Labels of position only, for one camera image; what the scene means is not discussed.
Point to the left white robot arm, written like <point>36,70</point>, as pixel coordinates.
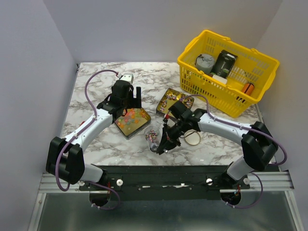
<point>65,156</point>

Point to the hinged candy tin box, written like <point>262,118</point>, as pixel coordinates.
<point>136,119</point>

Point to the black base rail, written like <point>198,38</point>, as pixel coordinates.
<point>133,194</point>

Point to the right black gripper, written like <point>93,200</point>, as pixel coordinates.
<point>164,146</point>

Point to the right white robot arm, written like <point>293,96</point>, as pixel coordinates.
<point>258,149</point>

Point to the silver metal scoop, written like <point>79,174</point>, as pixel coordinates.
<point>153,146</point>

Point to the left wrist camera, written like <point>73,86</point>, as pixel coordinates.
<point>127,77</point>

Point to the yellow plastic basket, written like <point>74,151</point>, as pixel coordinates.
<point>231,76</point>

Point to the grey tape roll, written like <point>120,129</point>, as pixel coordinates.
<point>204,63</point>

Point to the white box in basket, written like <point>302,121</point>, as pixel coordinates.
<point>220,79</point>

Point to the gold jar lid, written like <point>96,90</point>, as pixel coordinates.
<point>192,137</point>

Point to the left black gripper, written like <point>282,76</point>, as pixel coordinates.
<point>132,105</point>

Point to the clear glass jar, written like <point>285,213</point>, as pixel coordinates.
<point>152,134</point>

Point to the aluminium frame rail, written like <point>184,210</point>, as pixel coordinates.
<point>268,181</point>

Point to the black product box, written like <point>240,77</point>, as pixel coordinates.
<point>224,64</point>

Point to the orange cylinder bottle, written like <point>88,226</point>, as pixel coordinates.
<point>248,88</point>

